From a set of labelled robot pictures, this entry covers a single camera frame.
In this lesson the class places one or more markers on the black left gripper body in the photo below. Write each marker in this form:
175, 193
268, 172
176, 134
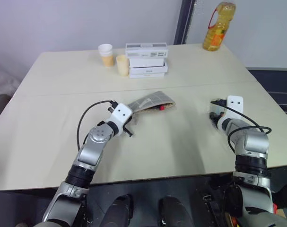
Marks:
129, 121

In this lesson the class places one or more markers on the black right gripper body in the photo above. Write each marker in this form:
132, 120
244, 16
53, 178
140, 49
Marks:
219, 108

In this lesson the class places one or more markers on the grid pattern zip pouch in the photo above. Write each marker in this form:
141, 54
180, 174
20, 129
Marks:
152, 99

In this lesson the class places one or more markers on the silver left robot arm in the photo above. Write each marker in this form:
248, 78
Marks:
91, 151

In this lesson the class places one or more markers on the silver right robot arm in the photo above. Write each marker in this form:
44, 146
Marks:
250, 151

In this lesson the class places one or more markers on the red marker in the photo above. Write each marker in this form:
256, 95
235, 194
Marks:
162, 107

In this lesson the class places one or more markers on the flat white box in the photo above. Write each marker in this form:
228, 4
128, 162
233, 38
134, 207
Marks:
146, 75

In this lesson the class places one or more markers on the cream plastic cup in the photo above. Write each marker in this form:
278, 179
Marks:
122, 66

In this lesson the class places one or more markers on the white open-ended cardboard box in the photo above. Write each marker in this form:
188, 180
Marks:
148, 66

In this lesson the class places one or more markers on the black side table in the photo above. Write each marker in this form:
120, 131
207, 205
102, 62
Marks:
278, 99

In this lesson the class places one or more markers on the white box with barcode labels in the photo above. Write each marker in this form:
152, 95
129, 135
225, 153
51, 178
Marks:
146, 50

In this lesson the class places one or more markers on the white and tan paper cup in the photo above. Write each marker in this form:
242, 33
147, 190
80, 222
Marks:
106, 55

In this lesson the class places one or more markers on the yellow cooking oil bottle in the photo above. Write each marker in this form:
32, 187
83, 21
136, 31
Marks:
217, 30

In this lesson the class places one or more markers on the orange object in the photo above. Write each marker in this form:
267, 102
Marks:
279, 212

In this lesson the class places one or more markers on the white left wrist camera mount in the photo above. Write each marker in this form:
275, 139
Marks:
120, 113

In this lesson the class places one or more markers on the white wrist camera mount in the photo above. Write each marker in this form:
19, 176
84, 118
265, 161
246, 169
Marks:
235, 105
120, 113

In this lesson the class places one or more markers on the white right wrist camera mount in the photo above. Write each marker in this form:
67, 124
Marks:
235, 105

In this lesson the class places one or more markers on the dark door frame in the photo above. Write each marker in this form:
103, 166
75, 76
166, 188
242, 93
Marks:
184, 21

